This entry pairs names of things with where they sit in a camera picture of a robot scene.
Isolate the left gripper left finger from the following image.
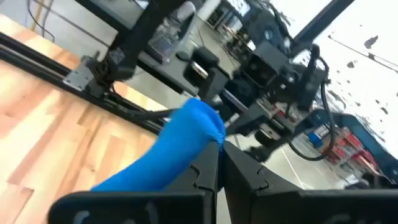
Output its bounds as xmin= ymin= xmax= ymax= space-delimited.
xmin=164 ymin=141 xmax=220 ymax=224

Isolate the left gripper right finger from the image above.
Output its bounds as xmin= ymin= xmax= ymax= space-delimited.
xmin=221 ymin=141 xmax=303 ymax=224

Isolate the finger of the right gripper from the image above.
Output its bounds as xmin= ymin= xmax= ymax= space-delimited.
xmin=225 ymin=104 xmax=273 ymax=136

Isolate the dark blue microfiber towel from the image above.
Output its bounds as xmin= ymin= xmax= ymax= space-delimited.
xmin=90 ymin=98 xmax=226 ymax=192

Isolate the black pole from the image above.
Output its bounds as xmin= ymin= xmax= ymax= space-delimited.
xmin=289 ymin=0 xmax=356 ymax=57

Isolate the shelf with red bins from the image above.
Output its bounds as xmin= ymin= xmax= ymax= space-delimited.
xmin=322 ymin=126 xmax=382 ymax=177

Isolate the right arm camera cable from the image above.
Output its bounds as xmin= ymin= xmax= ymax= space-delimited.
xmin=287 ymin=43 xmax=337 ymax=162

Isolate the blue metal frame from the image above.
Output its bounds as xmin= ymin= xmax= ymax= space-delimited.
xmin=306 ymin=108 xmax=398 ymax=186

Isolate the grey metal bracket plate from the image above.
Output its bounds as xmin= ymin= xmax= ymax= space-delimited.
xmin=63 ymin=57 xmax=96 ymax=93

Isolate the black aluminium table frame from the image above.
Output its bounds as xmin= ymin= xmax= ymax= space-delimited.
xmin=0 ymin=30 xmax=175 ymax=135

